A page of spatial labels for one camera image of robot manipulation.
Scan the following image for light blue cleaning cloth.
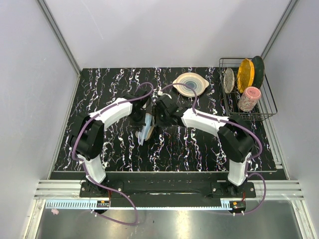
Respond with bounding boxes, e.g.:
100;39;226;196
145;113;154;129

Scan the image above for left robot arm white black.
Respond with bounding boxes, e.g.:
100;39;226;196
69;90;150;197

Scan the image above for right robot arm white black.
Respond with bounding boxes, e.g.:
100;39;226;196
152;94;255;198

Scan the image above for beige plate blue rings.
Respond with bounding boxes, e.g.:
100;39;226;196
172;72;209;98

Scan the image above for grey speckled plate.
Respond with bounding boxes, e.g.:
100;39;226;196
223;68;235;94

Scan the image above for pink patterned cup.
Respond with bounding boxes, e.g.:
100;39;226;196
238;86;261;112

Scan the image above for yellow scalloped plate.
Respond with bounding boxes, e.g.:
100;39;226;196
237;58;255;94

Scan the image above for dark green plate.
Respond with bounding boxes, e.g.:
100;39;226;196
251;56;265;89

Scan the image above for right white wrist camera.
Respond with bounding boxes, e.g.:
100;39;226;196
158;90;172;99

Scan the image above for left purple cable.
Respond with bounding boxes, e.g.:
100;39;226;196
71;82;155;226

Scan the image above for purple cable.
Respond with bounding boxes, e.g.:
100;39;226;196
160;83;267;216
71;82;155;226

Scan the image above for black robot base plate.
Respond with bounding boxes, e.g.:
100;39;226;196
79;172;256;210

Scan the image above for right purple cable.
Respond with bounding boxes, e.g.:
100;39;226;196
160;83;267;216

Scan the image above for black wire dish rack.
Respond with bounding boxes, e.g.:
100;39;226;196
218;57;278;121

